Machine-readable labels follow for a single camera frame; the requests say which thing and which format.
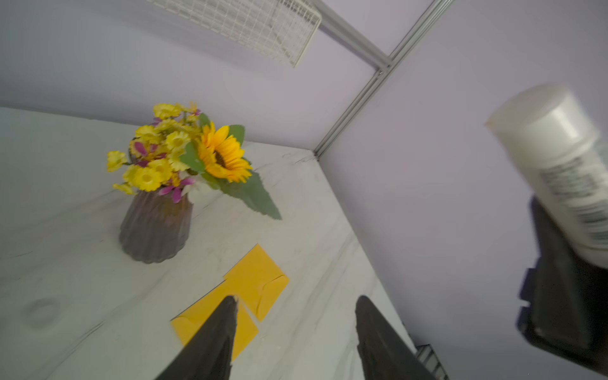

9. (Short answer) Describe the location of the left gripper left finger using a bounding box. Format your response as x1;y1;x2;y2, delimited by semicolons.
154;295;238;380

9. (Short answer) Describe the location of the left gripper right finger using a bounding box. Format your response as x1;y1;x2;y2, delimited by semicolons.
356;295;435;380

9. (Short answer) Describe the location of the white glue stick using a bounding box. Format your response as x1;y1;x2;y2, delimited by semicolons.
486;83;607;269

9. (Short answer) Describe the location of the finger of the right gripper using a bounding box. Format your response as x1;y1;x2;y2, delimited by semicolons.
516;197;607;375

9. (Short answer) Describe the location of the brown ribbed vase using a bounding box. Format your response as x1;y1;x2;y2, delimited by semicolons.
119;192;193;264

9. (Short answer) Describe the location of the yellow envelope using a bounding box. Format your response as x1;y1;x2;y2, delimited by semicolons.
223;245;290;321
170;281;258;363

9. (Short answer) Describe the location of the white wire wall basket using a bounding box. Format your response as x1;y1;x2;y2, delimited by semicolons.
152;0;322;67

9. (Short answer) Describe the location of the sunflower bouquet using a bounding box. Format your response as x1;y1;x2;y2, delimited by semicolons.
106;103;282;220

